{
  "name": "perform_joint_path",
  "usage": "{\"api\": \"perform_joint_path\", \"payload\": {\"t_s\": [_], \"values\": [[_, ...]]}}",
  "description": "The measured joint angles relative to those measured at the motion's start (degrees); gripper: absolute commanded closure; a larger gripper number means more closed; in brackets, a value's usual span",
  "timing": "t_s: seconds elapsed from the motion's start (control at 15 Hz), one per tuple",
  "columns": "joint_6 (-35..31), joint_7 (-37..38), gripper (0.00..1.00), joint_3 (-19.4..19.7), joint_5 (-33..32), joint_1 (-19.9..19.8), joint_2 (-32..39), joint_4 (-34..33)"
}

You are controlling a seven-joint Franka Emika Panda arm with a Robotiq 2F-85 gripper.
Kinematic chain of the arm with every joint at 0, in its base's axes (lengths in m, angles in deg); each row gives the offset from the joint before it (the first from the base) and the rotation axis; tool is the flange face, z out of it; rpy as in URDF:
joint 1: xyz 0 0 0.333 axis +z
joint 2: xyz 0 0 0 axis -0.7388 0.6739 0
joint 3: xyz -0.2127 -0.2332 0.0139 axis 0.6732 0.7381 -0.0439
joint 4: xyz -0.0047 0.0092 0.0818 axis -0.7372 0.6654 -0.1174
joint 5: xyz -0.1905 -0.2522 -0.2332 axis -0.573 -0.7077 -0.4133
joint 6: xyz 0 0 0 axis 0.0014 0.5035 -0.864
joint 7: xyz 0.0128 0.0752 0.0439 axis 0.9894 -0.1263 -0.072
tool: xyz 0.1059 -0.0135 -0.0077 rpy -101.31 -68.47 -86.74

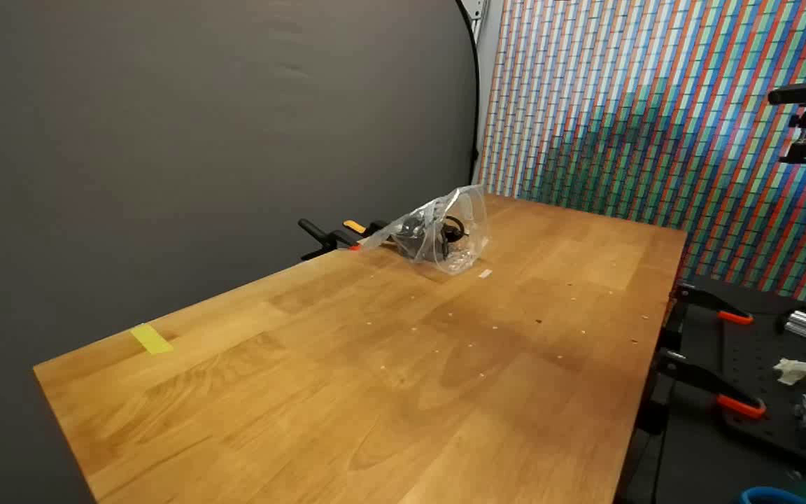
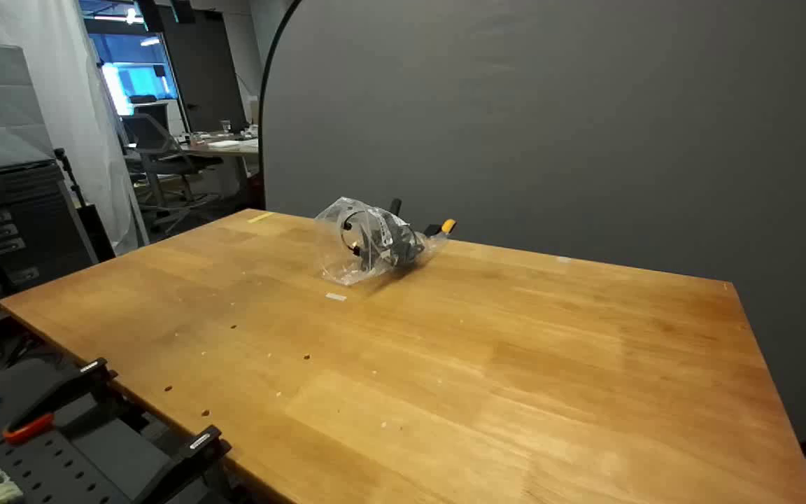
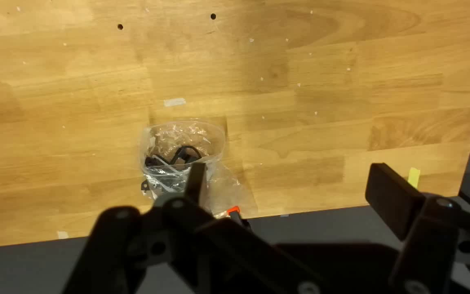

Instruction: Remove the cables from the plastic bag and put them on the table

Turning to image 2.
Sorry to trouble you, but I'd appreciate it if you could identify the clear plastic bag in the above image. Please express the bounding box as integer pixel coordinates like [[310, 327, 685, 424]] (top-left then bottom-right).
[[316, 196, 456, 287]]

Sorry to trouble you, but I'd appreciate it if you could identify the black yellow bar clamp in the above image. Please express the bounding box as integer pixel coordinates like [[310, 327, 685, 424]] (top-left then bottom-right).
[[390, 200, 456, 235]]

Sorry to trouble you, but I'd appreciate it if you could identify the black orange clamp near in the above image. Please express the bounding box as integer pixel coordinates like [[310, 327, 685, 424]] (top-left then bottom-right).
[[131, 427, 229, 504]]

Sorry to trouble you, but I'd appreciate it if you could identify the black orange clamp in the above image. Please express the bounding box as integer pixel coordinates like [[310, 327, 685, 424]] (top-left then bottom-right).
[[0, 358, 116, 445], [131, 427, 229, 504]]

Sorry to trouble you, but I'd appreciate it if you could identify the grey fabric backdrop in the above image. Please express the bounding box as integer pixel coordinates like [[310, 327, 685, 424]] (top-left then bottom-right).
[[260, 0, 806, 438]]

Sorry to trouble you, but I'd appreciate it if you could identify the black orange clamp far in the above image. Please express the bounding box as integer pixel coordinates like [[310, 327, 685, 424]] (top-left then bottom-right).
[[0, 358, 116, 445]]

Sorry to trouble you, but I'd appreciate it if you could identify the white curtain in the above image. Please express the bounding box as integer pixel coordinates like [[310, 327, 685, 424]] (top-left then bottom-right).
[[0, 0, 149, 256]]

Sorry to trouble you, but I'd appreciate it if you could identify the black pegboard side table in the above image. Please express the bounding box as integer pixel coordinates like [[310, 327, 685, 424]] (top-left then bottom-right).
[[0, 354, 237, 504]]

